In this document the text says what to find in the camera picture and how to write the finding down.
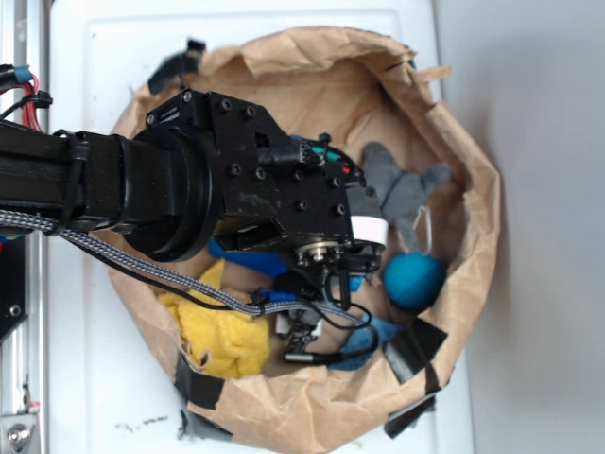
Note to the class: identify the brown paper bag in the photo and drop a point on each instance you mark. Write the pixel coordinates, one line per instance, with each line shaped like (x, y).
(359, 86)

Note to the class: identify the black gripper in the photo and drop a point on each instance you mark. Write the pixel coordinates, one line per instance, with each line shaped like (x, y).
(210, 167)

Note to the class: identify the white wire hook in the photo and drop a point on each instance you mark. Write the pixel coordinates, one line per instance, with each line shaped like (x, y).
(421, 237)

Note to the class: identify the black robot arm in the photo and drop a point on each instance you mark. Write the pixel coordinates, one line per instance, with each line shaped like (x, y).
(76, 180)

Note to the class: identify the teal textured ball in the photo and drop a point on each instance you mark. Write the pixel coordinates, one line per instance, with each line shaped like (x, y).
(413, 281)

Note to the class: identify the grey plush toy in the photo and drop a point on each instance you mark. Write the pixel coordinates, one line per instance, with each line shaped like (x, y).
(401, 193)

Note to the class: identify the aluminium frame rail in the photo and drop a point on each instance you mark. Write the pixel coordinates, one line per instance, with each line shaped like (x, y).
(24, 350)

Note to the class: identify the yellow knit cloth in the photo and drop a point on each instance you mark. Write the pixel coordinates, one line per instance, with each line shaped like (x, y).
(228, 343)

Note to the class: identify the blue plastic bottle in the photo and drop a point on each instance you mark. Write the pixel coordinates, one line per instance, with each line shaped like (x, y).
(257, 261)

